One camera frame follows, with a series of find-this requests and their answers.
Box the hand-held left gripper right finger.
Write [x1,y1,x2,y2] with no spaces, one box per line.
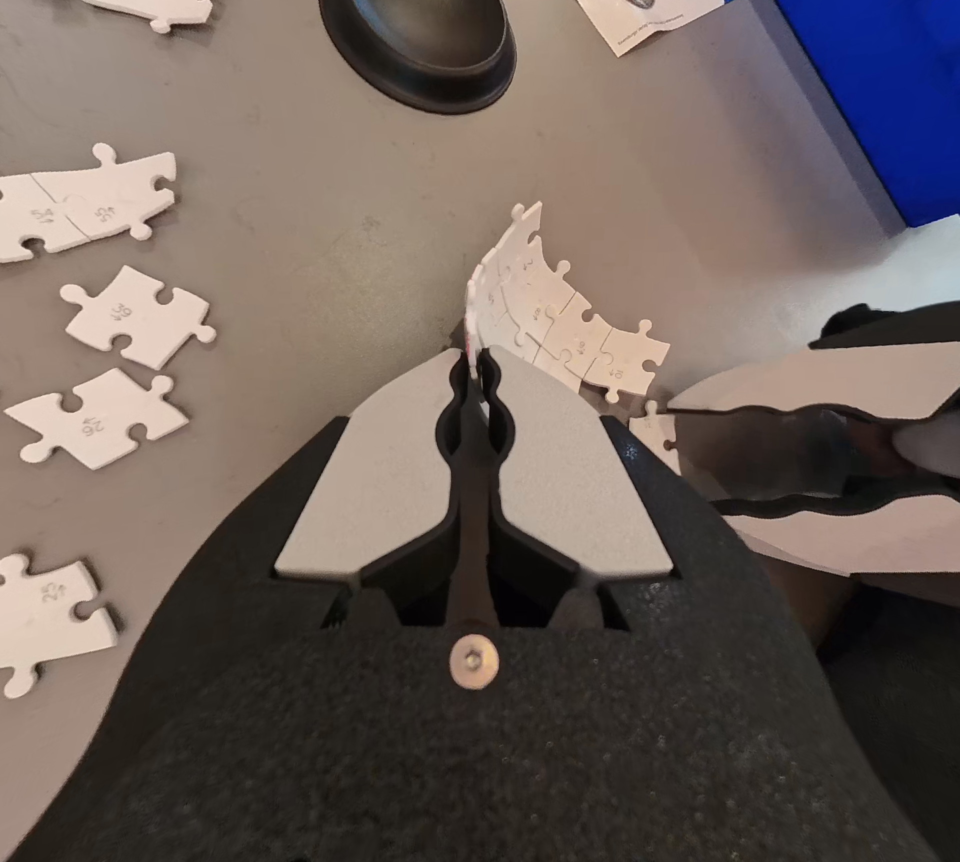
[480,350,674,627]

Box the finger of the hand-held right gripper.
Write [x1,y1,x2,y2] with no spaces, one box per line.
[711,489,960,578]
[664,343,960,421]

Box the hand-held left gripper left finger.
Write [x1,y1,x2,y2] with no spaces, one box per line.
[274,346,481,627]

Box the single white puzzle piece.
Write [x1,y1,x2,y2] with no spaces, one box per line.
[628,400,685,477]

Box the curved assembled puzzle section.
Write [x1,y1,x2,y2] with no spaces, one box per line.
[463,200,672,406]

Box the spread of white puzzle pieces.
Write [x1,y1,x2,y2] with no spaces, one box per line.
[0,0,226,700]

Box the black round puzzle stand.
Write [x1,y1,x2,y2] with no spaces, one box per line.
[318,0,519,116]

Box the blue plastic bin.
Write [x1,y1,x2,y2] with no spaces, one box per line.
[725,0,960,229]

